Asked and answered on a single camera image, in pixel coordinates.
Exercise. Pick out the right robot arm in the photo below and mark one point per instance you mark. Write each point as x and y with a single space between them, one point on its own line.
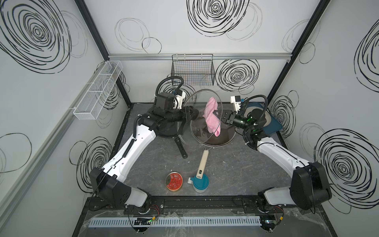
309 184

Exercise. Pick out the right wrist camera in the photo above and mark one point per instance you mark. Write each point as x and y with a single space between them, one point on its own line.
236 101

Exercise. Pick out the grey round plate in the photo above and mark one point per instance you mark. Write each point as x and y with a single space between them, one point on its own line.
268 117

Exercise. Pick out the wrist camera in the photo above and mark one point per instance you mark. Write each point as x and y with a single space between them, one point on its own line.
236 101
179 99

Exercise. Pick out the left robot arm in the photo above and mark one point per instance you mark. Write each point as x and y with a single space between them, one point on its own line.
108 181

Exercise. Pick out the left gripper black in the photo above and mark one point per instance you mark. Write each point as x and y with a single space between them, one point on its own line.
185 111

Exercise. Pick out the teal lidded cup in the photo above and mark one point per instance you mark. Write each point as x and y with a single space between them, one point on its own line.
200 185

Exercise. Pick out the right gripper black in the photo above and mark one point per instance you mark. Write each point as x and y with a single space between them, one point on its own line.
229 117

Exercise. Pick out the pink cloth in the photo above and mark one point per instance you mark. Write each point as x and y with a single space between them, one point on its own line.
212 121

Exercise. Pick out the teal tray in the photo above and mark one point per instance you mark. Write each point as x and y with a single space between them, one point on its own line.
273 127

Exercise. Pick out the white mesh shelf basket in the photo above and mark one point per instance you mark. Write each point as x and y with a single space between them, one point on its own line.
102 93

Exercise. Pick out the black frying pan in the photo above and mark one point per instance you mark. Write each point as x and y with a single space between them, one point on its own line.
174 136

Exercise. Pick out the white slotted cable duct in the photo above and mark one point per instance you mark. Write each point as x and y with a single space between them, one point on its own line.
207 221

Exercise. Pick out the black wire basket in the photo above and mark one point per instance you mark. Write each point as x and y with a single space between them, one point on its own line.
195 69

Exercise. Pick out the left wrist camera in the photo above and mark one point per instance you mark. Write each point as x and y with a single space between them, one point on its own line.
179 99

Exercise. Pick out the glass pot lid black knob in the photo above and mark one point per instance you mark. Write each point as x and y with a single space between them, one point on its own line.
198 100

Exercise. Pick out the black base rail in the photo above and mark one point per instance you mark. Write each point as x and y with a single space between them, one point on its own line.
162 204

